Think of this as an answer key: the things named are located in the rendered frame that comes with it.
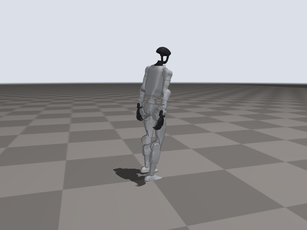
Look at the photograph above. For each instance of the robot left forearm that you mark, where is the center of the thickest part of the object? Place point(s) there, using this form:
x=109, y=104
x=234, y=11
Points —
x=141, y=97

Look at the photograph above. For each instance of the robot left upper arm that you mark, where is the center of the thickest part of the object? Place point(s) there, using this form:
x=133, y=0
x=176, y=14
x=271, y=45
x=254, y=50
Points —
x=144, y=79

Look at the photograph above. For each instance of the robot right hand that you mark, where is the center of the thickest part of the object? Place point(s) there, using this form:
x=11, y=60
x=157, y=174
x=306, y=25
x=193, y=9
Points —
x=160, y=121

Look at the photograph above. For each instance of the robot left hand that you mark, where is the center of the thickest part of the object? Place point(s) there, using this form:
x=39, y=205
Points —
x=139, y=117

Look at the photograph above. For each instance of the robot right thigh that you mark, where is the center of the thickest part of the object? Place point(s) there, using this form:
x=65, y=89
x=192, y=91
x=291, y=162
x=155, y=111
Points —
x=159, y=134

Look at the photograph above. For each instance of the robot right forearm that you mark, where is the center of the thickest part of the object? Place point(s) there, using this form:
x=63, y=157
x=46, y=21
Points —
x=164, y=101

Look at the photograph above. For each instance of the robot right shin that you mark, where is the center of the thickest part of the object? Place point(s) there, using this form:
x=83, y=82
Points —
x=154, y=157

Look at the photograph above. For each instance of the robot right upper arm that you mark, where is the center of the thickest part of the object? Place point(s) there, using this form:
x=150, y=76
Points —
x=167, y=74

